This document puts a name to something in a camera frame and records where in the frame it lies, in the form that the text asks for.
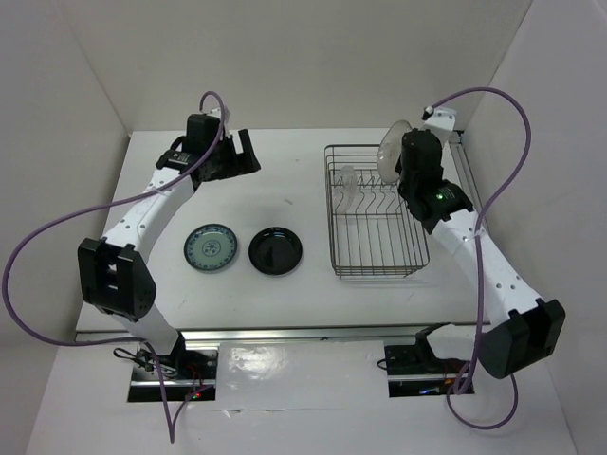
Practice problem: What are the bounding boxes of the clear textured glass plate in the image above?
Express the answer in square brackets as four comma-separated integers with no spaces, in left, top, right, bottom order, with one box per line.
[333,165,357,215]

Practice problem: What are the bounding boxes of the clear square glass plate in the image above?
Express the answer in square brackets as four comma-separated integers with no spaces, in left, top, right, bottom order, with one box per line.
[377,119,412,184]

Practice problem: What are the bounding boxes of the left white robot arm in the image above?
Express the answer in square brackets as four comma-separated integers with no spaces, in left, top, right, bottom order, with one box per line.
[77,114,261,378]

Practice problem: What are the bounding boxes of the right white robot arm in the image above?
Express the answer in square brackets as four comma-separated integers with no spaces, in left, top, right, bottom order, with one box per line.
[395,129,566,379]

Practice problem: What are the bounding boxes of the blue white patterned plate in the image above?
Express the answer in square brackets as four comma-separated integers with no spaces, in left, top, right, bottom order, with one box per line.
[183,224,239,273]

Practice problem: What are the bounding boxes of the black glossy plate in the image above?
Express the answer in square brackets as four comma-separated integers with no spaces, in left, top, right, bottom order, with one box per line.
[248,227,304,276]

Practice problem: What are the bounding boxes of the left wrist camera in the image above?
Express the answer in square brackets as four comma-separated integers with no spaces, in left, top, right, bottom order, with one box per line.
[208,106,230,141]

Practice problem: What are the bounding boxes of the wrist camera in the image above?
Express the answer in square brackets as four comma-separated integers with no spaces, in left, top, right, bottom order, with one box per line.
[208,106,230,141]
[422,106,456,145]

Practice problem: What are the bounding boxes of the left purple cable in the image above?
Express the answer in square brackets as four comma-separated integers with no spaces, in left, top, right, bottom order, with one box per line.
[4,90,229,445]

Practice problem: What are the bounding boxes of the purple cable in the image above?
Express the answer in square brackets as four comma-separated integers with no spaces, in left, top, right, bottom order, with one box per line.
[4,90,229,445]
[426,86,530,430]

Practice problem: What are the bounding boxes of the metal wire dish rack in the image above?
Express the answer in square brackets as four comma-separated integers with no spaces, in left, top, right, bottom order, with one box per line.
[324,144,430,280]

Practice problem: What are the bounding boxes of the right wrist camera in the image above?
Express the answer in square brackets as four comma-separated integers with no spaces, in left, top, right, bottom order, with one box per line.
[422,106,456,145]

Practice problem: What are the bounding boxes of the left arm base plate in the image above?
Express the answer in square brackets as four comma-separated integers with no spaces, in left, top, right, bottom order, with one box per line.
[127,346,219,403]

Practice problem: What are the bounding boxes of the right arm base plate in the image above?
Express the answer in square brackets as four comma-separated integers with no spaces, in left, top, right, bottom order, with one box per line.
[377,323,465,398]

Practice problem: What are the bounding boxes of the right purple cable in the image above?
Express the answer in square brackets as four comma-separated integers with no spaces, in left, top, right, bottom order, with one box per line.
[426,86,530,430]

